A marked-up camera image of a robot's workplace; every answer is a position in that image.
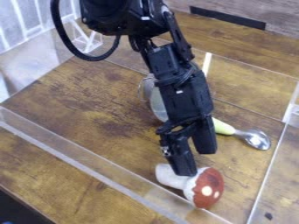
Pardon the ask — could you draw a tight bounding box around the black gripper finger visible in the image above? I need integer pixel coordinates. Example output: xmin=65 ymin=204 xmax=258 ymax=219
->
xmin=159 ymin=128 xmax=198 ymax=177

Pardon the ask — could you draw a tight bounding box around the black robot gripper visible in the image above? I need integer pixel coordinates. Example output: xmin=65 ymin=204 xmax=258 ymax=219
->
xmin=147 ymin=44 xmax=218 ymax=154

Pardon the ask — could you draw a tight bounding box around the toy mushroom with red cap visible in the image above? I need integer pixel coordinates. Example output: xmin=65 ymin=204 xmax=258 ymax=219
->
xmin=155 ymin=164 xmax=225 ymax=208

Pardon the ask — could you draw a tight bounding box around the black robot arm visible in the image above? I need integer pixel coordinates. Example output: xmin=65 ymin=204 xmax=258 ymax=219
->
xmin=79 ymin=0 xmax=218 ymax=177

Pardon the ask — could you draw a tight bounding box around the silver metal pot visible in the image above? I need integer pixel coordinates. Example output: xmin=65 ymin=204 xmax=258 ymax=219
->
xmin=138 ymin=73 xmax=169 ymax=122

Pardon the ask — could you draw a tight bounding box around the clear acrylic front barrier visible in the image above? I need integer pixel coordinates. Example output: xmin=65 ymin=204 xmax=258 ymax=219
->
xmin=0 ymin=106 xmax=233 ymax=224

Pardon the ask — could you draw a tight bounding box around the clear acrylic triangle stand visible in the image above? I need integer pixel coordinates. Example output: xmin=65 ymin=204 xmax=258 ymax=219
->
xmin=71 ymin=20 xmax=103 ymax=53

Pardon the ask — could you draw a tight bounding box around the spoon with yellow-green handle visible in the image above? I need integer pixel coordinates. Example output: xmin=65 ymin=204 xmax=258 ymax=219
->
xmin=213 ymin=118 xmax=272 ymax=151

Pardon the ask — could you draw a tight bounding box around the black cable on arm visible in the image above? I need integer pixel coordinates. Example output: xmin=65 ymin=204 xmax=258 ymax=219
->
xmin=51 ymin=0 xmax=122 ymax=62

